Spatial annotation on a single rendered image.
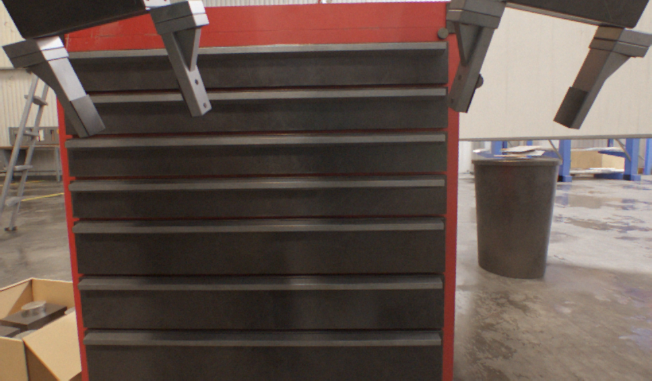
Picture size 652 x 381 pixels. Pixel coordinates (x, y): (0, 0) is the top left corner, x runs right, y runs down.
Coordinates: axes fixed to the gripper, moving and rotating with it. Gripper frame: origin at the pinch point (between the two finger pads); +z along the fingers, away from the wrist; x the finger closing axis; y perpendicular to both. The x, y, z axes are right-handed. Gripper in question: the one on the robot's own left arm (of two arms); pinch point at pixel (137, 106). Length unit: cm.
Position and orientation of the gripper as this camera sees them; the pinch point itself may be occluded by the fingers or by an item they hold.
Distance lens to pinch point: 40.3
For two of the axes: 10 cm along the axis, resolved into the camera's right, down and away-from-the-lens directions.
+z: 1.9, 8.7, 4.6
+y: 0.7, -4.8, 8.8
